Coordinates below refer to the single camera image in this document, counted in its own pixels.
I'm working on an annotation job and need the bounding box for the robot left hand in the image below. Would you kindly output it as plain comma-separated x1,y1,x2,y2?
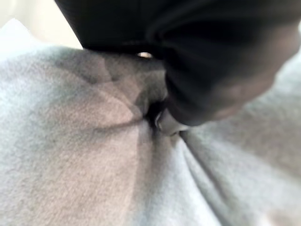
53,0,301,137

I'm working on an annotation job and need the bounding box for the light grey cushion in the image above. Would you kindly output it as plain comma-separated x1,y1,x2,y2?
0,18,301,226

